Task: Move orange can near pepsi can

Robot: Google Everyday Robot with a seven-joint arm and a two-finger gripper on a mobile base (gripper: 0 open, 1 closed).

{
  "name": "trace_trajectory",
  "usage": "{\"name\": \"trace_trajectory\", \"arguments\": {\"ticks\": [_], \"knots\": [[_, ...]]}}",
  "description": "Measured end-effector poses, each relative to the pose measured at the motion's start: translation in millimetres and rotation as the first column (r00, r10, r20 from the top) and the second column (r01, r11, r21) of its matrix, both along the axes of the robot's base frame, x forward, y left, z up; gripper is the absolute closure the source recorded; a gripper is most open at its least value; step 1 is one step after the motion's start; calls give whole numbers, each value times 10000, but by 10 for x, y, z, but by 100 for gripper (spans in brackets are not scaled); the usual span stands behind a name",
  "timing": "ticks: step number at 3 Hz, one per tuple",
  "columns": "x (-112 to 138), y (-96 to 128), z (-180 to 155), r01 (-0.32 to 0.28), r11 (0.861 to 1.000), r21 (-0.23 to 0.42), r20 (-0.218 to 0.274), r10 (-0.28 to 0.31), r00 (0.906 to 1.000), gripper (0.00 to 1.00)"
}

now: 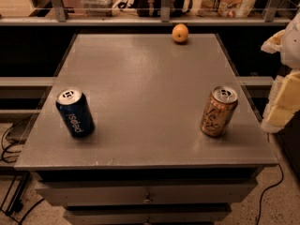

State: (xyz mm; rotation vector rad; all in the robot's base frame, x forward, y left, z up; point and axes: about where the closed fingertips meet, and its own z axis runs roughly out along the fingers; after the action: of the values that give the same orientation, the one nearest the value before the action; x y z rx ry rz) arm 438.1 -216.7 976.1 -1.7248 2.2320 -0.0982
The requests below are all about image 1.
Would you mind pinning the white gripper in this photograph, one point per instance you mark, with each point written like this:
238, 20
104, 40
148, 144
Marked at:
292, 44

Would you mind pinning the orange soda can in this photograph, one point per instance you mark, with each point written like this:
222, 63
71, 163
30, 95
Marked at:
218, 110

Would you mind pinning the blue pepsi can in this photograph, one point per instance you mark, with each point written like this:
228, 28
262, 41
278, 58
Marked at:
73, 107

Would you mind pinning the colourful snack bag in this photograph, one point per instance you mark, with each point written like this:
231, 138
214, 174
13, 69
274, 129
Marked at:
225, 8

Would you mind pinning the orange fruit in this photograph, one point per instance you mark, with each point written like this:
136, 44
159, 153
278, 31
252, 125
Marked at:
180, 33

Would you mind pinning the grey drawer cabinet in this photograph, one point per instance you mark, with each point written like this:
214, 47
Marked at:
146, 95

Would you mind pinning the metal drawer knob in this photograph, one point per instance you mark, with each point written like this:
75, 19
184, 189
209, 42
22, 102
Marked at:
147, 199

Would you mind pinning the grey metal shelf rail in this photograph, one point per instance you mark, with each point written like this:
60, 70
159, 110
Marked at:
71, 12

